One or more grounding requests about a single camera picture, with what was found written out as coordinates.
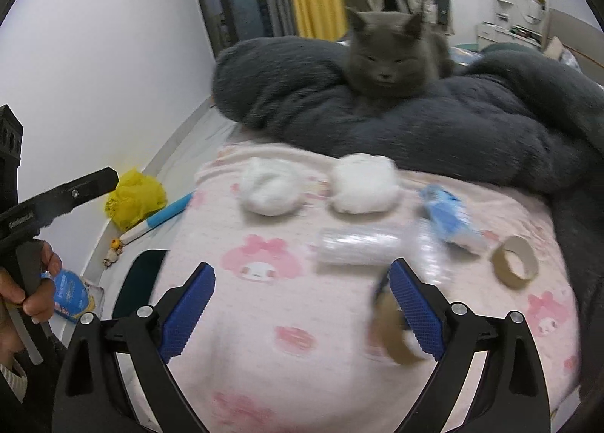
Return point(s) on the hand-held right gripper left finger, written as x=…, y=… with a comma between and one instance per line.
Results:
x=188, y=312

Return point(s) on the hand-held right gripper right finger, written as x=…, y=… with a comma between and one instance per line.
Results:
x=415, y=315

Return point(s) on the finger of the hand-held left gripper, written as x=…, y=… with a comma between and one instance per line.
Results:
x=71, y=194

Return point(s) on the brown cardboard tube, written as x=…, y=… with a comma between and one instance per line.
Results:
x=391, y=327

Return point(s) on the person's left forearm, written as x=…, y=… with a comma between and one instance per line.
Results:
x=14, y=378

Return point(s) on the person's left hand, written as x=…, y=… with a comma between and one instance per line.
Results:
x=42, y=294

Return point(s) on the crumpled clear plastic wrap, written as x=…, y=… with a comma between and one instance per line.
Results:
x=432, y=251

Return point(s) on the clear plastic roll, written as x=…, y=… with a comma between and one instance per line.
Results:
x=358, y=246

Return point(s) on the blue and white pen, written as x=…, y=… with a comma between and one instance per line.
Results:
x=160, y=218

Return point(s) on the blue printed packet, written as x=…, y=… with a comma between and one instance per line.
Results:
x=71, y=296

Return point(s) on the blue and white packet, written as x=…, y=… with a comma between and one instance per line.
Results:
x=450, y=218

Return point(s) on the pink printed blanket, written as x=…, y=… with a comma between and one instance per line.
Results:
x=292, y=319

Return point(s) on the white fluffy round pad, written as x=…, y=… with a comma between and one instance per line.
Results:
x=363, y=183

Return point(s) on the dark grey fluffy blanket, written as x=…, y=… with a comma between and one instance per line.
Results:
x=472, y=126

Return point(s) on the grey cat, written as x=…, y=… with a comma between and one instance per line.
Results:
x=389, y=60

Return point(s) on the white vanity dresser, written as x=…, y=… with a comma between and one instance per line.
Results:
x=519, y=13

